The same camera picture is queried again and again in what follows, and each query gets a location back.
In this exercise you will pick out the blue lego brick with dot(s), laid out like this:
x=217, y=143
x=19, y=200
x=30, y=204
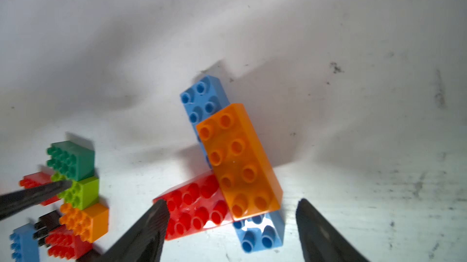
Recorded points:
x=202, y=100
x=24, y=247

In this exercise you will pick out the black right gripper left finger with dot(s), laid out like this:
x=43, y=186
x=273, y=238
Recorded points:
x=143, y=242

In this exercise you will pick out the orange lego brick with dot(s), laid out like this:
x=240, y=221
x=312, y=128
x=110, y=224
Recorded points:
x=238, y=159
x=89, y=224

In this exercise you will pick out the black small lego brick left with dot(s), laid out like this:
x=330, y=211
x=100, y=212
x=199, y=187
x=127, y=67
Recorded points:
x=45, y=225

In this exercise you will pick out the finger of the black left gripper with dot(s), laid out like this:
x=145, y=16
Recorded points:
x=15, y=202

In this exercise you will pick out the lime green lego brick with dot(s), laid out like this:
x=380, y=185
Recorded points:
x=82, y=194

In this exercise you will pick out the orange lego brick in stack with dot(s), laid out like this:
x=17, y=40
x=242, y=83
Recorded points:
x=89, y=224

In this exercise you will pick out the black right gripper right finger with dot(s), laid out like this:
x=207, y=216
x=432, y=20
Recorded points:
x=320, y=241

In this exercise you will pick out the red lego brick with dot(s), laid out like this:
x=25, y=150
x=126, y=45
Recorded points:
x=64, y=244
x=195, y=206
x=35, y=180

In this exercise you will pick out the dark green lego brick top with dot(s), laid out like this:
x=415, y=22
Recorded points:
x=72, y=160

